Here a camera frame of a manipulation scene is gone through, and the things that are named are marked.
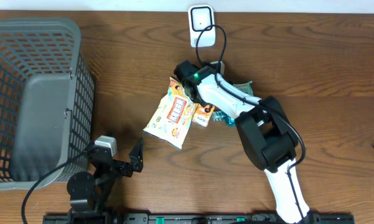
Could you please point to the white barcode scanner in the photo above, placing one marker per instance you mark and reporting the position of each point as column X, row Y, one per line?
column 200, row 17

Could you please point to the yellow snack bag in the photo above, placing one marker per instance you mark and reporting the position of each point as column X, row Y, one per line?
column 172, row 118

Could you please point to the small orange snack packet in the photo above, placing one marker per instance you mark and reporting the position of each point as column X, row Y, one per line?
column 202, row 115

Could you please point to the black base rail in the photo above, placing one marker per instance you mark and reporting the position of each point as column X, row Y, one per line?
column 143, row 218

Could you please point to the teal Listerine mouthwash bottle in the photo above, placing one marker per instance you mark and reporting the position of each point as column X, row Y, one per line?
column 221, row 116

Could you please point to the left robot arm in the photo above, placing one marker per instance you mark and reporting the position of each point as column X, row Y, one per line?
column 89, row 192

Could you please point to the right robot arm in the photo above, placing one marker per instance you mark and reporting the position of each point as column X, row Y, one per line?
column 267, row 137

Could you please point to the light teal wipes packet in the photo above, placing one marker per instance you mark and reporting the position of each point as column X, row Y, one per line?
column 245, row 87

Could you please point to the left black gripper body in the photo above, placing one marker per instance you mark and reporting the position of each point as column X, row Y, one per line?
column 108, row 175

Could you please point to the grey plastic shopping basket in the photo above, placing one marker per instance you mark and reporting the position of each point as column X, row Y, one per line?
column 46, row 102

